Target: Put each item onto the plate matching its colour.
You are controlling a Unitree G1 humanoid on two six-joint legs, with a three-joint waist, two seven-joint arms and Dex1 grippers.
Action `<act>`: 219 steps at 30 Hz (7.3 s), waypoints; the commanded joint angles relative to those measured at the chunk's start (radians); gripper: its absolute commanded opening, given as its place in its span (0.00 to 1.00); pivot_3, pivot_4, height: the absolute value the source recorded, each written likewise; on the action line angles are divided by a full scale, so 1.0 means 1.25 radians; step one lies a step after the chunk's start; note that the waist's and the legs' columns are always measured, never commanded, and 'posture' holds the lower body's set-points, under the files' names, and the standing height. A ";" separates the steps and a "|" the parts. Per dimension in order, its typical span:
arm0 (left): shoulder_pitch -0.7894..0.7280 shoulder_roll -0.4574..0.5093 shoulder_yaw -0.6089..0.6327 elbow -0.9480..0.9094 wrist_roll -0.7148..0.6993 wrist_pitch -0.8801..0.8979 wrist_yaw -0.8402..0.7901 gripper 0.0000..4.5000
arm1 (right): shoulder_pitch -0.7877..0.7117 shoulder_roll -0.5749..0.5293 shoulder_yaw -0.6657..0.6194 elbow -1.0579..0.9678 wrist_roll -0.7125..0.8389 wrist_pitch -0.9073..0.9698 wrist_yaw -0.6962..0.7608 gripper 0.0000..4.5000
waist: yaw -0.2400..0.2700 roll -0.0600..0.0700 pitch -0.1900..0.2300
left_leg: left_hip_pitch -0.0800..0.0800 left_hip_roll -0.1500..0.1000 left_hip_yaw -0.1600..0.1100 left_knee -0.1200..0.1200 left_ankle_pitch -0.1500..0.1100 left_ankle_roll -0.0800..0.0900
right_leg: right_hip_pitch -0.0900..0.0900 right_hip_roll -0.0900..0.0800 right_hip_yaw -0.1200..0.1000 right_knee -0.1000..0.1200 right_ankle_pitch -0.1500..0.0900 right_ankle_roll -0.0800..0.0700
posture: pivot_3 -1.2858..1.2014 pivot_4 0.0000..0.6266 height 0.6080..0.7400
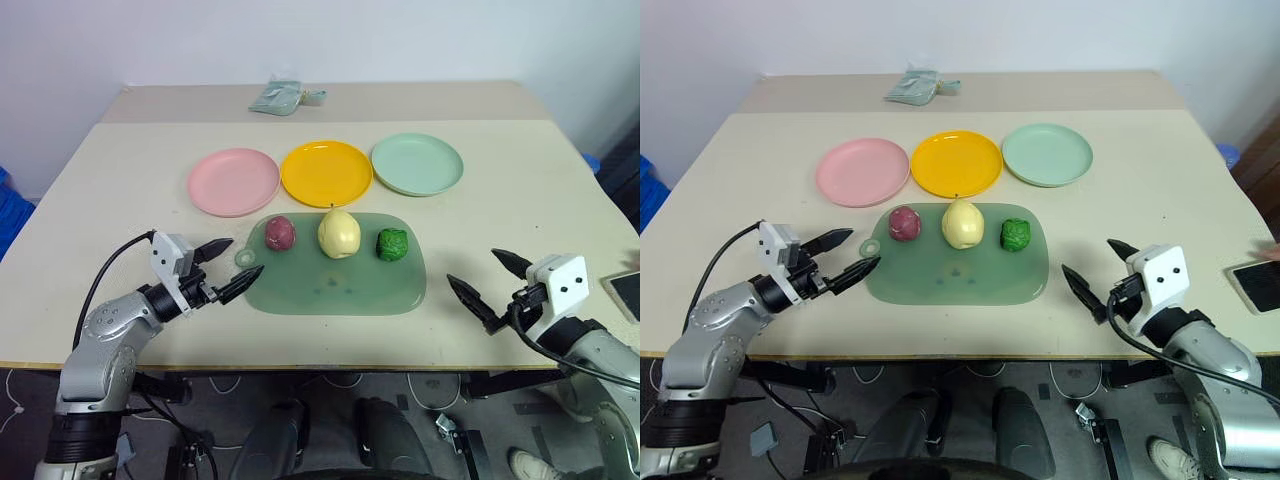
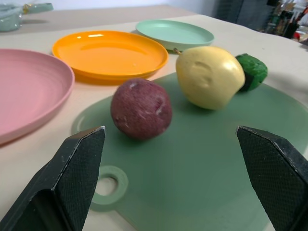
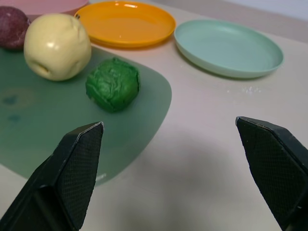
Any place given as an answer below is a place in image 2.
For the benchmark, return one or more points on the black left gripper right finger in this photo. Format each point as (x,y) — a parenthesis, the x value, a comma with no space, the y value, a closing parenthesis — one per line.
(276,178)

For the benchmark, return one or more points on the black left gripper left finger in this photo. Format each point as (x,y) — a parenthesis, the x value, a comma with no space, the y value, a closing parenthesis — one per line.
(69,183)

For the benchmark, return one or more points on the pink plate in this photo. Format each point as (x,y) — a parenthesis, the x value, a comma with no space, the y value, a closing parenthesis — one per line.
(29,91)

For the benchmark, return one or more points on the dark red round fruit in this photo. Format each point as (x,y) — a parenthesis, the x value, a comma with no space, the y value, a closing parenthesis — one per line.
(141,109)

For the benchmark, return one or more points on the green plastic toy vegetable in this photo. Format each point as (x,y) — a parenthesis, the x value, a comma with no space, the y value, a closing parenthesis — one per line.
(254,72)

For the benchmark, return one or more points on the orange plate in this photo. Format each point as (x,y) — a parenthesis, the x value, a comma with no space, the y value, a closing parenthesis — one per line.
(108,54)

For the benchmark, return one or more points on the light green plate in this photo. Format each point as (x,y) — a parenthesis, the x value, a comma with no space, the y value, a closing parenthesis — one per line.
(173,33)

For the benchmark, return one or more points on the green cutting board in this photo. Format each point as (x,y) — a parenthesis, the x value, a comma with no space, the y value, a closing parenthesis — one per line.
(192,168)

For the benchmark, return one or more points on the yellow pear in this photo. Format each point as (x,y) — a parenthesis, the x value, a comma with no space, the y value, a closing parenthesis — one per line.
(207,77)

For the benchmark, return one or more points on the cluttered background shelf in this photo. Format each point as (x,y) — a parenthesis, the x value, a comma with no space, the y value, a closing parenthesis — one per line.
(286,18)

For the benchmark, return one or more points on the pale green container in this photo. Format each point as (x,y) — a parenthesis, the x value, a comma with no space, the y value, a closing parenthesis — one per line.
(8,19)

